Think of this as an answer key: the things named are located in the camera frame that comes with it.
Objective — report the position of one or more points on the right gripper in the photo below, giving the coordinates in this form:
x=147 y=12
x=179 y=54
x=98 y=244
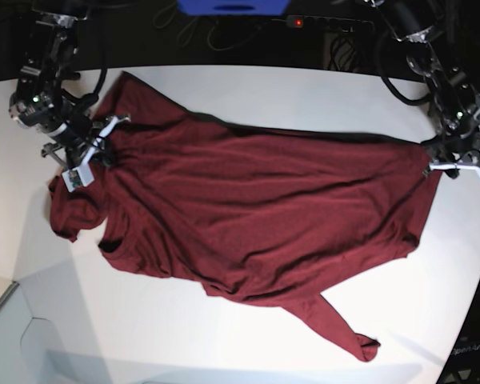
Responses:
x=75 y=142

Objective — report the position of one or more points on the black power strip red light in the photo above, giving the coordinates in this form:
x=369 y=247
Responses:
x=328 y=24

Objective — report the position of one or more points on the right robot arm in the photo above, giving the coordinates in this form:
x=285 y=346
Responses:
x=40 y=100

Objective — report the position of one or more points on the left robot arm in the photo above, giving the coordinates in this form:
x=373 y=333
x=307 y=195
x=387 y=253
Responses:
x=428 y=29

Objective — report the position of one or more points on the blue box at top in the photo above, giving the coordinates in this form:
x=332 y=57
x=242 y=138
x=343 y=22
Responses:
x=233 y=7

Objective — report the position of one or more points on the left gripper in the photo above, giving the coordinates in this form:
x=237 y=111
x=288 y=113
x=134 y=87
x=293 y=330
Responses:
x=453 y=154

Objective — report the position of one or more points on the dark red t-shirt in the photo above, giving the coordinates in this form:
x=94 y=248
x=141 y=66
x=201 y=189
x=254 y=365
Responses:
x=261 y=217

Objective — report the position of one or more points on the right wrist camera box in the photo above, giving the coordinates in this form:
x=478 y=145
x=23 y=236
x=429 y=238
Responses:
x=80 y=176

